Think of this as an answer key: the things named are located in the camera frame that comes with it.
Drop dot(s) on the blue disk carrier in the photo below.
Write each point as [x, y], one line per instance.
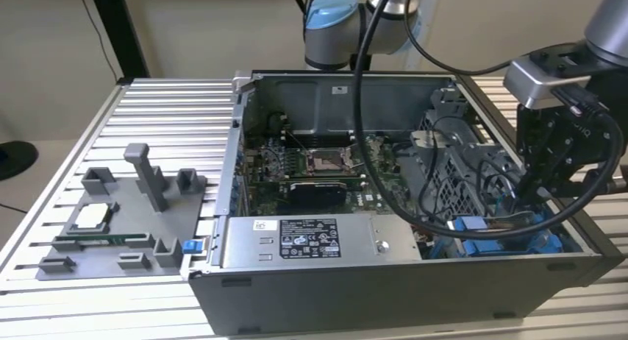
[469, 222]
[478, 248]

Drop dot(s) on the CPU socket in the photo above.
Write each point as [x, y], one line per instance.
[326, 161]

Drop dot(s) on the silver CPU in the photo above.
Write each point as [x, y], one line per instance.
[94, 215]

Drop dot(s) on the black graphics card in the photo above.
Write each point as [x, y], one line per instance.
[317, 194]

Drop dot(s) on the black RAM slot bank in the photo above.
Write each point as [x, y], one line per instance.
[325, 135]
[314, 176]

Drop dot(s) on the perforated metal disk bay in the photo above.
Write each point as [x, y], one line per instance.
[457, 159]

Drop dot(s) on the silver power supply unit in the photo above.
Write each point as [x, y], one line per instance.
[246, 244]

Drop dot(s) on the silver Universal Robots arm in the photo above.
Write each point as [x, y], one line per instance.
[329, 42]

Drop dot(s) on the green RAM stick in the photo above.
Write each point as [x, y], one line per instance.
[98, 238]

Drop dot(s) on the green Dell motherboard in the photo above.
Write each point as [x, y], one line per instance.
[378, 193]

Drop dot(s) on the blue case latch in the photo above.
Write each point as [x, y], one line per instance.
[191, 246]

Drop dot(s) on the dark grey PC case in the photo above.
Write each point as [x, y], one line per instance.
[369, 299]

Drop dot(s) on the black round stand base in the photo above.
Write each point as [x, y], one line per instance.
[15, 159]

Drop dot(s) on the black metal frame post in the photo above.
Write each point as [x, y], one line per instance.
[118, 31]

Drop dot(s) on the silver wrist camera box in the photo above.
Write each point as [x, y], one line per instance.
[535, 82]

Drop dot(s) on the grey parts rack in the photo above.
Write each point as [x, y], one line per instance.
[123, 215]

